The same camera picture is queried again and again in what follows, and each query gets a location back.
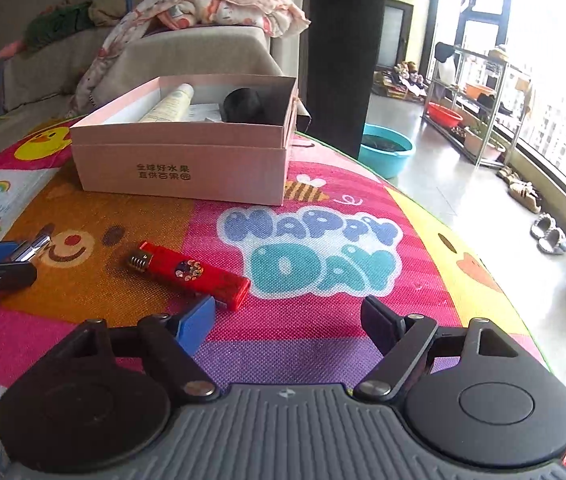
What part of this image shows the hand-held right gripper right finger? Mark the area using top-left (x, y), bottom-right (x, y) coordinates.
top-left (353, 295), bottom-right (526, 403)

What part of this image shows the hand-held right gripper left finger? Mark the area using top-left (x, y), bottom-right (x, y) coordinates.
top-left (65, 295), bottom-right (220, 403)

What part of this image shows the brown silver lipstick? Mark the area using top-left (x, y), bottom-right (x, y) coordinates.
top-left (13, 234), bottom-right (54, 264)

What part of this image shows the red lighter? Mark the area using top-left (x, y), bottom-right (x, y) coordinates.
top-left (128, 241), bottom-right (252, 312)

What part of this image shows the pink cardboard box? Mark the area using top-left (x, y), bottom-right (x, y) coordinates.
top-left (69, 75), bottom-right (298, 207)

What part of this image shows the white socket panel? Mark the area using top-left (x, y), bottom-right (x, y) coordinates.
top-left (187, 104), bottom-right (224, 124)

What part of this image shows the cream lotion tube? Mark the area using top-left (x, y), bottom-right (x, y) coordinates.
top-left (138, 84), bottom-right (195, 123)

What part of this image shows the black dryer nozzle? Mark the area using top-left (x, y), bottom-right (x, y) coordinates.
top-left (220, 87), bottom-right (266, 124)

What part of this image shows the colourful cartoon play mat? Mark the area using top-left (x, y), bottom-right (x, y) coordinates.
top-left (0, 115), bottom-right (554, 480)

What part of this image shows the teal plastic basin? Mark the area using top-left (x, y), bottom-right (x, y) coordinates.
top-left (359, 123), bottom-right (416, 180)

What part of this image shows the beige sofa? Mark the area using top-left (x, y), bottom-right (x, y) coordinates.
top-left (0, 0), bottom-right (308, 161)

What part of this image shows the grey slipper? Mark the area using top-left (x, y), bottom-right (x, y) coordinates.
top-left (530, 212), bottom-right (557, 239)
top-left (538, 227), bottom-right (566, 255)

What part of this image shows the beige sandal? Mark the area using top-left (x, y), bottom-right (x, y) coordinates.
top-left (507, 180), bottom-right (544, 214)

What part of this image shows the red plastic basin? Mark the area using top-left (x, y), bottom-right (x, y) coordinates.
top-left (427, 101), bottom-right (464, 129)

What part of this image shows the green plush toy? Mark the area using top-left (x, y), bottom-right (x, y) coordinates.
top-left (23, 2), bottom-right (94, 52)

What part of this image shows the metal shelf rack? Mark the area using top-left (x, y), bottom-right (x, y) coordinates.
top-left (423, 42), bottom-right (534, 169)

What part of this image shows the pile of plush toys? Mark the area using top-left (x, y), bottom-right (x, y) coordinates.
top-left (373, 60), bottom-right (434, 104)

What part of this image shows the orange plastic basin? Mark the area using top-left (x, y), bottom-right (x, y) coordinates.
top-left (465, 82), bottom-right (496, 100)

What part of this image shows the dark framed door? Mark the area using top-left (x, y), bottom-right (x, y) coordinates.
top-left (377, 0), bottom-right (414, 69)

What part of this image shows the pink printed blanket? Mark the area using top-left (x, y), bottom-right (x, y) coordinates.
top-left (70, 0), bottom-right (311, 116)

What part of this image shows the beige pillow with blue strap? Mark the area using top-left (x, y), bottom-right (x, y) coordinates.
top-left (88, 0), bottom-right (136, 24)

